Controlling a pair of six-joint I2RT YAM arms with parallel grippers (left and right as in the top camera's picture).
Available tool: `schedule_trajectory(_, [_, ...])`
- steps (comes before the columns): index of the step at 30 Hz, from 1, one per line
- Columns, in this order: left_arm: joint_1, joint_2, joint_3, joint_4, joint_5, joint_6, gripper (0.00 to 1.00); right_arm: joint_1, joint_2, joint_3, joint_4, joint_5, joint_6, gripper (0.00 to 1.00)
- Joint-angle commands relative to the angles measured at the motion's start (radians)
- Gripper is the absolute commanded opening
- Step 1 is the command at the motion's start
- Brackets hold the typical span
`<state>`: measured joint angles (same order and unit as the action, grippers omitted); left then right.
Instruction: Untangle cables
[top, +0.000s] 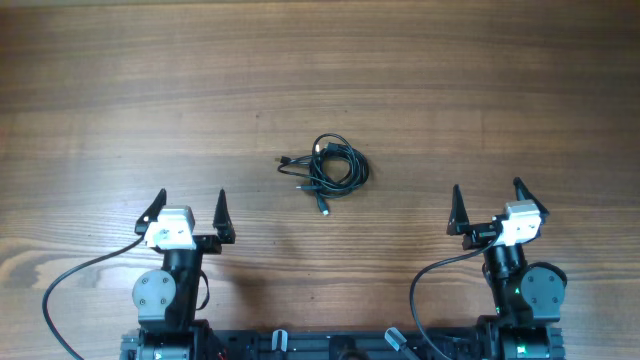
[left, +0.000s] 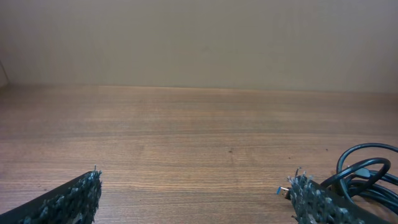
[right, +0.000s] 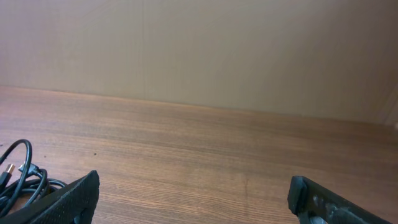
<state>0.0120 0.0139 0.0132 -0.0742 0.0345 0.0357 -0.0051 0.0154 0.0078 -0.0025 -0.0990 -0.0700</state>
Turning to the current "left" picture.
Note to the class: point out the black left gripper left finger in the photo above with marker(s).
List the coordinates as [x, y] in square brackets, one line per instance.
[73, 202]

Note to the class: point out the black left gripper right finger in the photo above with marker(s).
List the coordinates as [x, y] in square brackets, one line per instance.
[330, 202]

